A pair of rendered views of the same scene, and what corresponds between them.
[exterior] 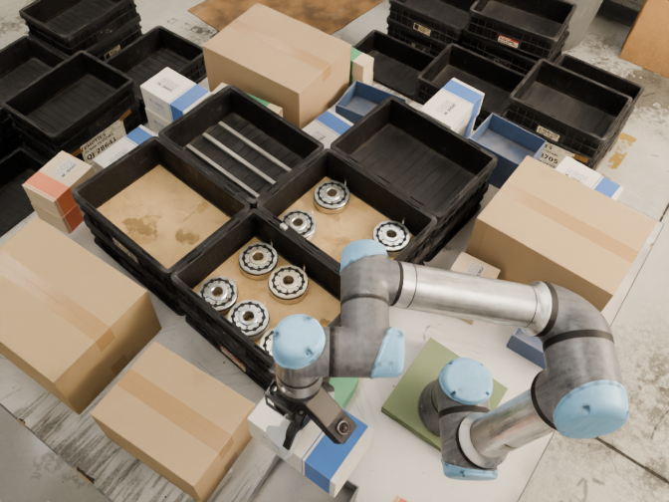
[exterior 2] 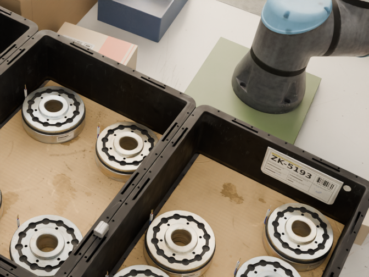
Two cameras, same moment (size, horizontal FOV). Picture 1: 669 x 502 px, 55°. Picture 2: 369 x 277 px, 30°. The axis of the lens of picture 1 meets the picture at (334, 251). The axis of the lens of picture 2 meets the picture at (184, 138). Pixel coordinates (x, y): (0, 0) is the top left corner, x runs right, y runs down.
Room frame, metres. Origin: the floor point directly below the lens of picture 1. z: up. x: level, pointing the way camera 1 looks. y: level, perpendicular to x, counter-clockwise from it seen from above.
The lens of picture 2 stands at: (1.08, 0.63, 1.71)
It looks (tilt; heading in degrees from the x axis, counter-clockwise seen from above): 49 degrees down; 252
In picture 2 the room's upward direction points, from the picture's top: 11 degrees clockwise
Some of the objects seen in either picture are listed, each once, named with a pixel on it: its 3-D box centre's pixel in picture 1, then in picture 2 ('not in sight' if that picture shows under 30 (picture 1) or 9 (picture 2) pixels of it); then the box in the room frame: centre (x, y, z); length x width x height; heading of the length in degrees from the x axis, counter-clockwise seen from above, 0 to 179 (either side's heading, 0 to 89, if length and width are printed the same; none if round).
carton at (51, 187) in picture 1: (62, 183); not in sight; (1.22, 0.81, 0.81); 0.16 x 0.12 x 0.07; 152
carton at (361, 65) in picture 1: (340, 55); not in sight; (1.90, 0.01, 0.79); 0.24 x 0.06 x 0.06; 55
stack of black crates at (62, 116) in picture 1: (85, 133); not in sight; (1.86, 1.04, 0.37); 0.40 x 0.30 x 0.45; 147
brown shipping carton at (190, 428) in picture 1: (178, 420); not in sight; (0.54, 0.35, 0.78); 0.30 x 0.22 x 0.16; 61
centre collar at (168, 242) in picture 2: (288, 280); (180, 238); (0.89, 0.12, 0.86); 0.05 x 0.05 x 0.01
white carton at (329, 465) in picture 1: (310, 432); not in sight; (0.42, 0.03, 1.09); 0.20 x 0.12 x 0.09; 57
